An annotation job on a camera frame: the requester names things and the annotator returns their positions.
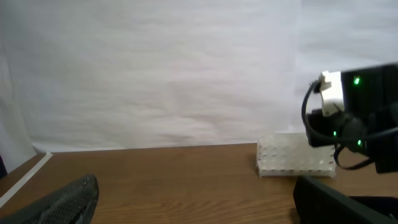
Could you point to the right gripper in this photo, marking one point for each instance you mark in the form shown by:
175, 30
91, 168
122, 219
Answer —
323, 130

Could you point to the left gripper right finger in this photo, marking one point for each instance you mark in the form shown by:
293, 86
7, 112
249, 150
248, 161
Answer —
326, 205

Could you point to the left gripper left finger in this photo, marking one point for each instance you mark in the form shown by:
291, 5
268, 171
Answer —
56, 205

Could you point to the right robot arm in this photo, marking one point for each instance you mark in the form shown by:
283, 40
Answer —
373, 93

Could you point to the white test tube rack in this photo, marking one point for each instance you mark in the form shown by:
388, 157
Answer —
286, 155

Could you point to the black tray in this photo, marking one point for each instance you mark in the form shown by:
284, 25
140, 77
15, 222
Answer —
379, 203

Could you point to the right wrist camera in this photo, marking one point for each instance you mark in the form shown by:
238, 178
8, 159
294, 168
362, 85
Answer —
332, 93

